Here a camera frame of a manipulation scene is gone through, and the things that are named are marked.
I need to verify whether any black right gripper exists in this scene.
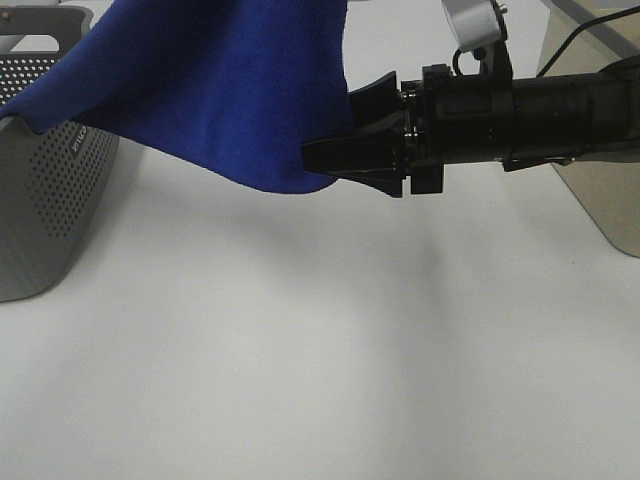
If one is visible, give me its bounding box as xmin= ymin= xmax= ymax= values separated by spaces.
xmin=301 ymin=64 xmax=513 ymax=198

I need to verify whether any blue microfibre towel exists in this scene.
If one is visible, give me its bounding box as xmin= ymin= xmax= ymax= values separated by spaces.
xmin=1 ymin=1 xmax=353 ymax=194

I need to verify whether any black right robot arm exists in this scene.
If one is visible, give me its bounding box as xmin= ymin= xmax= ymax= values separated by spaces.
xmin=301 ymin=57 xmax=639 ymax=198

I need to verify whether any beige storage box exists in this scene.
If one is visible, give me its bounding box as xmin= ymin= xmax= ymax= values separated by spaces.
xmin=538 ymin=1 xmax=639 ymax=257

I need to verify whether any grey perforated plastic basket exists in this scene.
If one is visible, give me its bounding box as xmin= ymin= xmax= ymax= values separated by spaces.
xmin=1 ymin=1 xmax=119 ymax=302

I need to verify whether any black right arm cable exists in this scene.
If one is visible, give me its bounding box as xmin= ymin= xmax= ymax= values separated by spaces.
xmin=452 ymin=6 xmax=640 ymax=79

